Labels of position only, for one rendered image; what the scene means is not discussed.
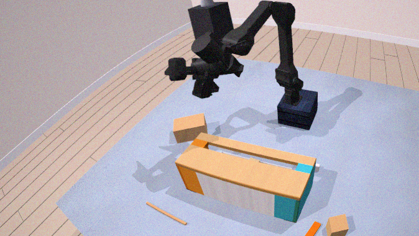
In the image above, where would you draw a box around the small orange block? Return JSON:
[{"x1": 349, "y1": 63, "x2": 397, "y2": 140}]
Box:
[{"x1": 305, "y1": 221, "x2": 321, "y2": 236}]

